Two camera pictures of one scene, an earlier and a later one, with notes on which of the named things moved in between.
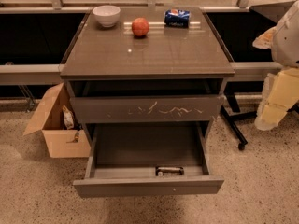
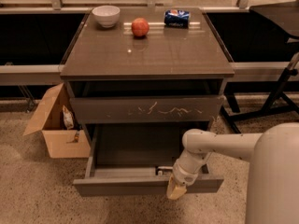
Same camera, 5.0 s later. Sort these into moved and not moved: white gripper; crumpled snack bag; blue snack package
Moved: white gripper
Not moved: blue snack package; crumpled snack bag
